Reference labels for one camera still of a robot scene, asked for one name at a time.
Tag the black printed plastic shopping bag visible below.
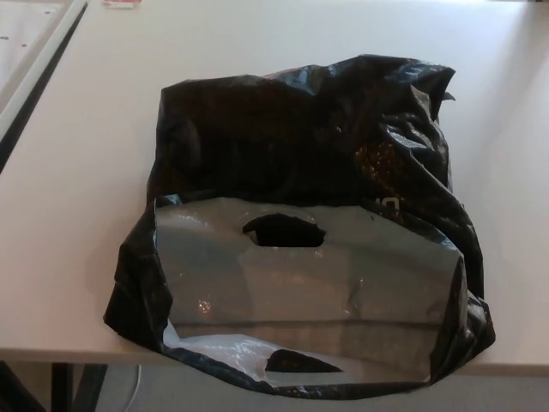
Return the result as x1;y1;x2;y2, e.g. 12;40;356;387
101;53;491;397

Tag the white neighbouring desk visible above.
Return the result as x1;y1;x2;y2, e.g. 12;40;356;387
0;0;89;145

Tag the thin white cable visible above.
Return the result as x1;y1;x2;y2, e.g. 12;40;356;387
130;363;143;412

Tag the black table leg frame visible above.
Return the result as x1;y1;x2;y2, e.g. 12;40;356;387
50;361;109;412

